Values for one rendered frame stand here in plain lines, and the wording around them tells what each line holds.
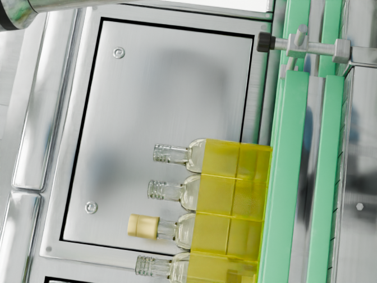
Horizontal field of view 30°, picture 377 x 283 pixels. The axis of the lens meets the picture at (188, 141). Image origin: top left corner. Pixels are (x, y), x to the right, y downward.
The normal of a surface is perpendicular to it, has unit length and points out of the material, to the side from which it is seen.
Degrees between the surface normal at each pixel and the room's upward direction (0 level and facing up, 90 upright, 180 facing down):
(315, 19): 90
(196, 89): 90
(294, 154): 90
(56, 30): 90
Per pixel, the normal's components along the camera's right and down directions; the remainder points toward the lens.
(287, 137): -0.03, -0.25
